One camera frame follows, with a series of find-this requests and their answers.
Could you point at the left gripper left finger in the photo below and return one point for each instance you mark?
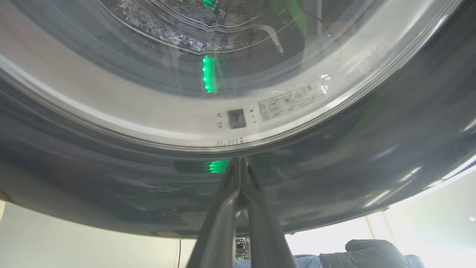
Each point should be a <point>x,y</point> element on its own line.
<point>219,230</point>

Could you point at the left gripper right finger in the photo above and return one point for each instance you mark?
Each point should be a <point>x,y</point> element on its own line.
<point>264,238</point>

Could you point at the grey warning sticker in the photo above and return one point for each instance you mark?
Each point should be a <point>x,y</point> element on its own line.
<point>290,102</point>

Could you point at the black fabric bundle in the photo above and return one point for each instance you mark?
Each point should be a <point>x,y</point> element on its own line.
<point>372,255</point>

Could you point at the washing machine glass door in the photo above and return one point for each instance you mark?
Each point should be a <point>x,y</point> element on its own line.
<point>111,193</point>

